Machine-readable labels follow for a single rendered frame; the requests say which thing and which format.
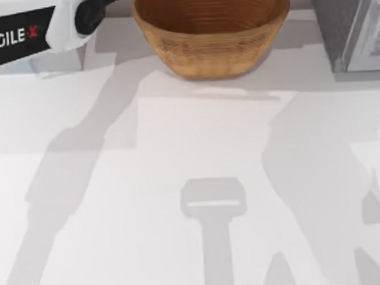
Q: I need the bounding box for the grey cabinet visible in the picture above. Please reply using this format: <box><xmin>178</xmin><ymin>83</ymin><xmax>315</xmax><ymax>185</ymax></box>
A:
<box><xmin>308</xmin><ymin>0</ymin><xmax>380</xmax><ymax>75</ymax></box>

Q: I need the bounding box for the brown woven basket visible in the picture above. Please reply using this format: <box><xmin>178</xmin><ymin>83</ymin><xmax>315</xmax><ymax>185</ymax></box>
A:
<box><xmin>130</xmin><ymin>0</ymin><xmax>294</xmax><ymax>83</ymax></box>

